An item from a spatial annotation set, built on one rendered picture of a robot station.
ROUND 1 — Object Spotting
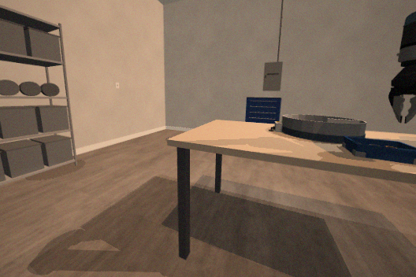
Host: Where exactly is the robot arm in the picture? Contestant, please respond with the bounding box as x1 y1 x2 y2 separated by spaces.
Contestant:
391 11 416 87

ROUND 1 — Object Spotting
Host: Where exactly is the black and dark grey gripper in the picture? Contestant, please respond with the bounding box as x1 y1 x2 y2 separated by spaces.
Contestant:
388 59 416 124

